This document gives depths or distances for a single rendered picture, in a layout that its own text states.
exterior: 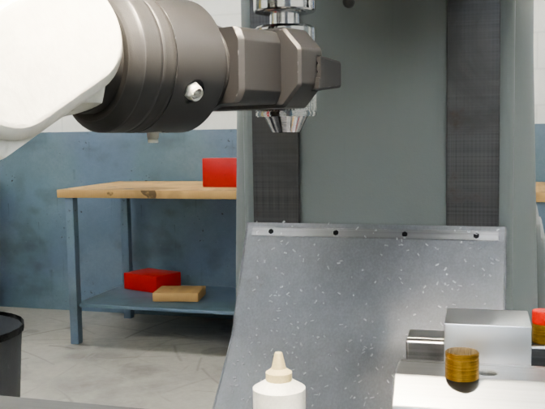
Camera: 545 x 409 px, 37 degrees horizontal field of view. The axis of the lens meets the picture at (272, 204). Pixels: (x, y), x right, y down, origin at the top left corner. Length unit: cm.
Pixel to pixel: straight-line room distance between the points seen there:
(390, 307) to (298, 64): 47
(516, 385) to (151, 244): 487
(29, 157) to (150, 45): 528
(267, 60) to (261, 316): 50
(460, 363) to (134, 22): 30
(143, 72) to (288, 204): 56
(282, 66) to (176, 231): 474
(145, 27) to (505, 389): 32
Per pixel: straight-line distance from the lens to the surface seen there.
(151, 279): 495
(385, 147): 100
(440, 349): 66
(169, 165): 526
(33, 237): 580
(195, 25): 52
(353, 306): 97
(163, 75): 49
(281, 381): 62
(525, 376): 58
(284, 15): 63
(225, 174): 451
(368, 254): 99
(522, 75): 101
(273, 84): 56
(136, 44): 49
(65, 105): 43
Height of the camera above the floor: 119
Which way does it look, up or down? 5 degrees down
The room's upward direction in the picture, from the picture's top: 1 degrees counter-clockwise
